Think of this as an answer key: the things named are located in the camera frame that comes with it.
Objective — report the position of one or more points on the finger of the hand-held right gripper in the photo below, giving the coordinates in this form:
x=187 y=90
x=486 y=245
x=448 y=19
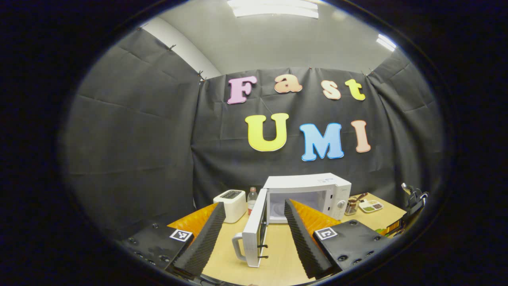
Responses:
x=393 y=227

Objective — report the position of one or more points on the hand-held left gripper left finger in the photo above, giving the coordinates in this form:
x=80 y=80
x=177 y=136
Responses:
x=202 y=246

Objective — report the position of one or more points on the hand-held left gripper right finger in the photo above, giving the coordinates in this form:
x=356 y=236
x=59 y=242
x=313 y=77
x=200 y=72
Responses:
x=303 y=242

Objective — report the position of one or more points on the lettuce sandwich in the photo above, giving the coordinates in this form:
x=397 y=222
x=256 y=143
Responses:
x=381 y=230

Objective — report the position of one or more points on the white microwave oven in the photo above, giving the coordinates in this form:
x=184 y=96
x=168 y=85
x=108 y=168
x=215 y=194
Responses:
x=309 y=184

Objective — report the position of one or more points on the white divided grain dish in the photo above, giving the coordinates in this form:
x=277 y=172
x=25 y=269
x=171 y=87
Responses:
x=371 y=206

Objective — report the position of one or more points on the white toaster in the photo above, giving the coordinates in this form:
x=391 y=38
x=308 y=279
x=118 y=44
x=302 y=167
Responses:
x=232 y=207

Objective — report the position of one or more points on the clear plastic water bottle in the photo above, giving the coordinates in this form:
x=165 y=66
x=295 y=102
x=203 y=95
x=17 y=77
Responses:
x=252 y=201

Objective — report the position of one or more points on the black backdrop cloth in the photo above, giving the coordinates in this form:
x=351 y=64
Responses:
x=139 y=151

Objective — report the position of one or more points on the small ceiling light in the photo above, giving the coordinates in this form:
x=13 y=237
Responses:
x=386 y=42

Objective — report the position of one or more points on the long ceiling light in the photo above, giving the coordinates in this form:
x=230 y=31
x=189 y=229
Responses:
x=274 y=8

